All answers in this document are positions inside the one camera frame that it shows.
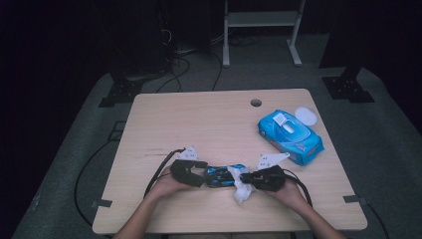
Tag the blue wet wipes pack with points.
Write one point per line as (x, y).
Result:
(308, 142)

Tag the white wet wipe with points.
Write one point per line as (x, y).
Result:
(288, 128)
(244, 194)

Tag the grey tape strip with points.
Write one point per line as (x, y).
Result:
(102, 203)
(353, 199)

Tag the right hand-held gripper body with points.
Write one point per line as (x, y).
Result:
(270, 179)

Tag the person's right hand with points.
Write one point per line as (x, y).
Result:
(292, 195)

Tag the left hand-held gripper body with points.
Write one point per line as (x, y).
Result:
(182, 169)

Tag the person's left hand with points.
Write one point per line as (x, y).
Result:
(162, 187)

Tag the white metal stand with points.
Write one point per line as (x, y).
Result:
(262, 18)

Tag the black stand base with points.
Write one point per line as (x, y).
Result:
(346, 88)
(121, 91)

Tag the white round lid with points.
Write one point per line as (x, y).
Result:
(306, 115)

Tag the blue toy car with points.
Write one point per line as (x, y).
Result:
(215, 172)

